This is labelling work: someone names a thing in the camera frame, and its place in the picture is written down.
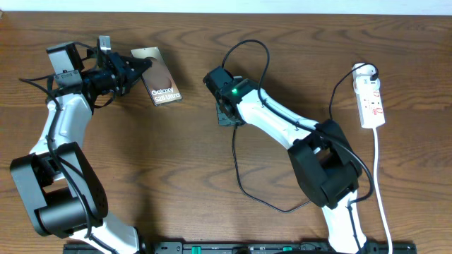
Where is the white USB charger plug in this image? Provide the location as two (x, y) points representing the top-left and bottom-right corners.
(353, 75), (381, 95)

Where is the white power strip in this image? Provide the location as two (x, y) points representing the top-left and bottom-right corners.
(352, 63), (386, 129)

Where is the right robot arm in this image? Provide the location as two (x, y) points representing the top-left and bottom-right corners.
(203, 66), (367, 253)

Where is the white power strip cord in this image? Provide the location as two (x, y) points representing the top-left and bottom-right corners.
(371, 127), (393, 254)

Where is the black USB charging cable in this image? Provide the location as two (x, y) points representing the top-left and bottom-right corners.
(231, 62), (379, 214)

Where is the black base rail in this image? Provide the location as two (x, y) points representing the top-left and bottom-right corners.
(62, 241), (417, 254)

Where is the Galaxy smartphone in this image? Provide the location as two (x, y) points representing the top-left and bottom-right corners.
(131, 47), (183, 106)

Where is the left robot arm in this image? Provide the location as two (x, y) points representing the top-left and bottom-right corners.
(10, 36), (155, 253)

